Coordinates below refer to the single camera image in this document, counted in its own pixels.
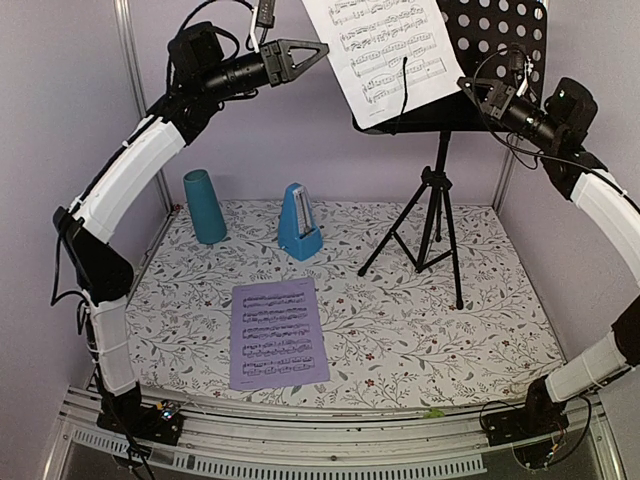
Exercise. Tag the aluminium frame post right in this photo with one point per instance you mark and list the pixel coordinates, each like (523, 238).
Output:
(504, 178)

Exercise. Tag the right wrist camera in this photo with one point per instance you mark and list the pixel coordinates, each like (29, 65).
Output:
(521, 66)

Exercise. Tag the green tape piece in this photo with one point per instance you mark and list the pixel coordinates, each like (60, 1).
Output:
(433, 413)

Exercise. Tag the purple sheet music page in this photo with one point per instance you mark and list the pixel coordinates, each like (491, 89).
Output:
(276, 337)

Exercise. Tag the blue metronome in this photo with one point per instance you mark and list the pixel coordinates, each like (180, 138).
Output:
(298, 234)

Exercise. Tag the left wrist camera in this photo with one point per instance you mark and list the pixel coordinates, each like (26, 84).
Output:
(262, 17)

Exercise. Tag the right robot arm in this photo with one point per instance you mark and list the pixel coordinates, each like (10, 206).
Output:
(558, 130)

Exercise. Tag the aluminium front rail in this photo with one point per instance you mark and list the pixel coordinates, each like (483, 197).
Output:
(230, 439)

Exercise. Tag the floral table mat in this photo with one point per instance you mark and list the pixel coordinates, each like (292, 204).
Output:
(457, 334)

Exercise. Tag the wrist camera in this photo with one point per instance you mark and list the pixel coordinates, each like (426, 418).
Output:
(521, 66)
(262, 17)

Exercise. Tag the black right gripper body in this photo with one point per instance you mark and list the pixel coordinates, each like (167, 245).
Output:
(498, 107)

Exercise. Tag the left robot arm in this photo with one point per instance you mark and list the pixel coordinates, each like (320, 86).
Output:
(204, 79)

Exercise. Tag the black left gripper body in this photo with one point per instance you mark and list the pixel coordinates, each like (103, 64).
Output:
(273, 61)

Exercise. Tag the teal ceramic vase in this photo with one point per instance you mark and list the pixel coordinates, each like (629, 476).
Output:
(206, 215)

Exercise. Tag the sheet music booklet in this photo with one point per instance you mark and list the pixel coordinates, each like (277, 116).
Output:
(389, 56)

